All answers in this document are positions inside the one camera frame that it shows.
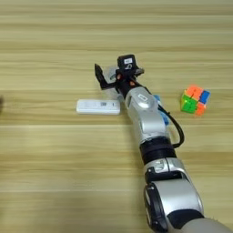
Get white rectangular device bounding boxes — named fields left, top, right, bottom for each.
left=76, top=98, right=121, bottom=116

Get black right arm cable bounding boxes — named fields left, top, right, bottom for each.
left=157, top=104, right=186, bottom=149

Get colourful puzzle cube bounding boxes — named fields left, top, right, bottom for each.
left=180, top=85, right=211, bottom=117

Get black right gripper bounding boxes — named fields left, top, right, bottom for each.
left=94, top=63, right=150, bottom=98

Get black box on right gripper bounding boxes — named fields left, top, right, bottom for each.
left=116, top=54, right=137, bottom=72

